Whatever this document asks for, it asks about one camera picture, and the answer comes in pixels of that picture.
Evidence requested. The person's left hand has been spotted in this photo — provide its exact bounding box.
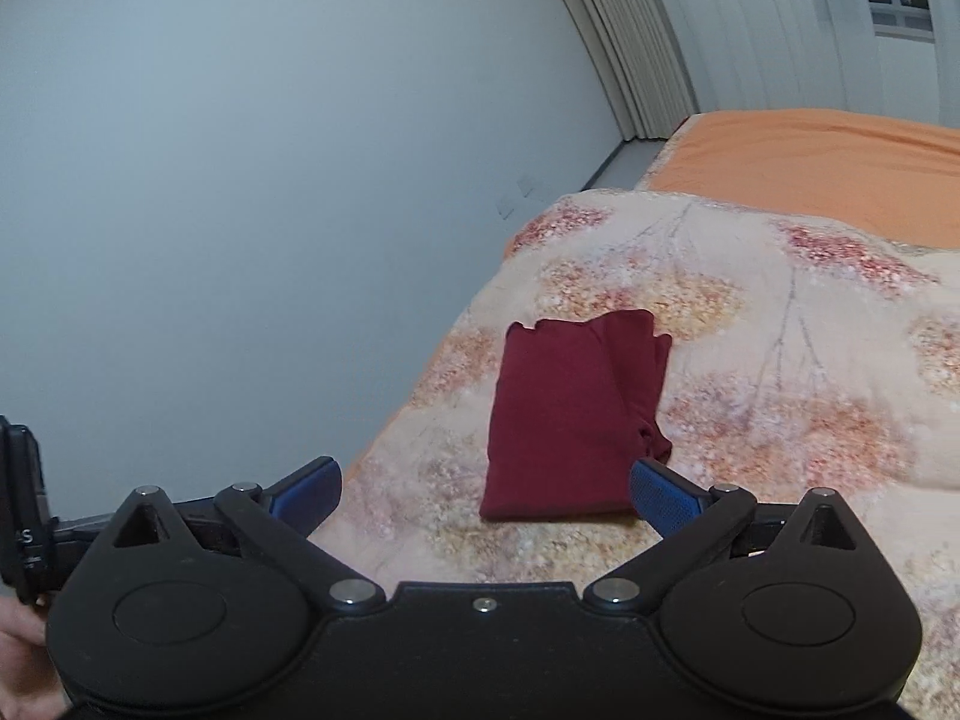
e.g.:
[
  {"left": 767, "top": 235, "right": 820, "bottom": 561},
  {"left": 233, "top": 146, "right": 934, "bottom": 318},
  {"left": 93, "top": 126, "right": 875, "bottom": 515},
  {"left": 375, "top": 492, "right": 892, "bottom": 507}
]
[{"left": 0, "top": 596, "right": 67, "bottom": 720}]

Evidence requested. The beige side curtain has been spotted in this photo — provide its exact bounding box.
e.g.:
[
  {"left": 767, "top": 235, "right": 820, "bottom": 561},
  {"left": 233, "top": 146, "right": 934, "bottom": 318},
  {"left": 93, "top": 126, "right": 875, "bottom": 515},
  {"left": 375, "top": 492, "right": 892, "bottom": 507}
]
[{"left": 563, "top": 0, "right": 697, "bottom": 142}]

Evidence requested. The maroon knit garment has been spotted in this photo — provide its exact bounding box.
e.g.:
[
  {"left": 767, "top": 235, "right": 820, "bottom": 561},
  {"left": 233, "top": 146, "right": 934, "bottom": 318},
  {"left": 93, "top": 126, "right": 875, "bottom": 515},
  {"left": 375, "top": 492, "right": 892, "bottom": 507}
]
[{"left": 480, "top": 309, "right": 672, "bottom": 522}]

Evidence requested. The white sheer curtain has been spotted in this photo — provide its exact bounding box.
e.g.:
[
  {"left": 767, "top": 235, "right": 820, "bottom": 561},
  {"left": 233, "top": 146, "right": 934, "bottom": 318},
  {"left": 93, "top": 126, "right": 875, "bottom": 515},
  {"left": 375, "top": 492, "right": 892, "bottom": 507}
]
[{"left": 662, "top": 0, "right": 958, "bottom": 128}]

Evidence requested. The orange bed sheet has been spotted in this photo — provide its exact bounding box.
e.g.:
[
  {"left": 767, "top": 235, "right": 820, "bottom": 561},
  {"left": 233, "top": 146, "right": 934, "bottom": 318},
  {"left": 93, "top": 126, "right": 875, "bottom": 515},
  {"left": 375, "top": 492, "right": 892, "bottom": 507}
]
[{"left": 638, "top": 109, "right": 958, "bottom": 249}]

